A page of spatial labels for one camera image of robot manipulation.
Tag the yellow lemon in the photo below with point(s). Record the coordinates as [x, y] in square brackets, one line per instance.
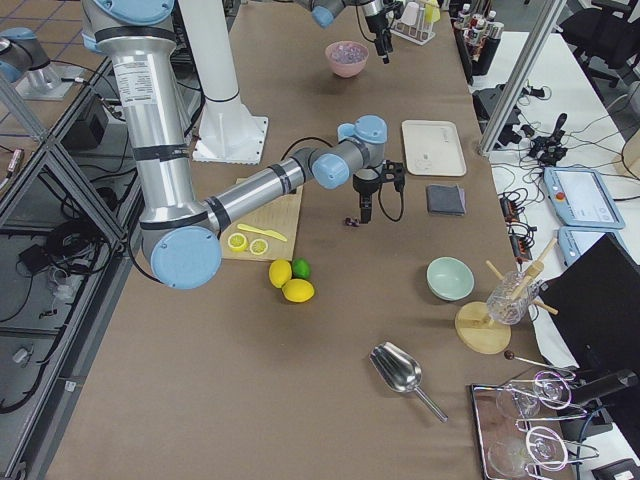
[280, 272]
[298, 290]

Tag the clear ice cubes pile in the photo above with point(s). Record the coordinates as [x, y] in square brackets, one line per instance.
[347, 53]

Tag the steel ice scoop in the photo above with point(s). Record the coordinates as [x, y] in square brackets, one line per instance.
[403, 374]

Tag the white wire cup rack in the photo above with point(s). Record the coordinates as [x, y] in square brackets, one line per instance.
[417, 20]

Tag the clear textured glass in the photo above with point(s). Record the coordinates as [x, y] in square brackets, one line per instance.
[510, 300]

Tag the yellow lemon far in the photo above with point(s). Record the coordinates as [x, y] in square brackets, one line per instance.
[280, 272]

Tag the cream rabbit tray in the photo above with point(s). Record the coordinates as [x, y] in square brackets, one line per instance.
[433, 148]

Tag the green lime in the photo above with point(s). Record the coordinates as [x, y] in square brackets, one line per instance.
[301, 268]

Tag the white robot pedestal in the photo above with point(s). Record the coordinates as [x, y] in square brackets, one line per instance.
[227, 131]

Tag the light blue cup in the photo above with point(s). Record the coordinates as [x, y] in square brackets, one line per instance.
[345, 131]

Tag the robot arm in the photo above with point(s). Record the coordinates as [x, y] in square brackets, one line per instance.
[181, 233]
[324, 12]

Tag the grey folded cloth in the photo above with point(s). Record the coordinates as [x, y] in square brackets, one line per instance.
[446, 200]

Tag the blue teach pendant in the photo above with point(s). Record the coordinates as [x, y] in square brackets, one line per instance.
[581, 199]
[575, 241]

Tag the lemon half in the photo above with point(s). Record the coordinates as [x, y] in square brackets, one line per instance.
[258, 246]
[237, 242]

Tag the blue teach pendant near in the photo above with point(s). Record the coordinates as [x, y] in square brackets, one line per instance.
[575, 241]

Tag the yellow plastic knife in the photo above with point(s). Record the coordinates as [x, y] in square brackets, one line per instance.
[266, 232]

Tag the yellow lemon near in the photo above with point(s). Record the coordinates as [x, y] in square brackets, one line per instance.
[298, 290]

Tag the lemon half upper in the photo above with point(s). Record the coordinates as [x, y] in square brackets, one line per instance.
[237, 242]

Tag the blue teach pendant far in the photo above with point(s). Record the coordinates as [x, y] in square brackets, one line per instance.
[581, 199]

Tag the wine glass rack tray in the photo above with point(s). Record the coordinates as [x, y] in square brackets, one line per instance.
[549, 425]

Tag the wooden cup tree stand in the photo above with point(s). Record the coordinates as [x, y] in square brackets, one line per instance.
[485, 327]

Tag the aluminium frame post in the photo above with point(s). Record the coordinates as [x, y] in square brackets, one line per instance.
[532, 48]

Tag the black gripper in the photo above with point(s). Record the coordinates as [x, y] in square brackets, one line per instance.
[364, 189]
[374, 24]

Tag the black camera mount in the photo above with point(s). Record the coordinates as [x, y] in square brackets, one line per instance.
[393, 172]

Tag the lemon half lower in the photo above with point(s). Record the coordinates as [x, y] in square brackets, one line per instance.
[258, 246]

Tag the mint green bowl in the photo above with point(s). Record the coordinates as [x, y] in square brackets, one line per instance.
[449, 278]

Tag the pink bowl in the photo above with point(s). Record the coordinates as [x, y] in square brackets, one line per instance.
[345, 71]

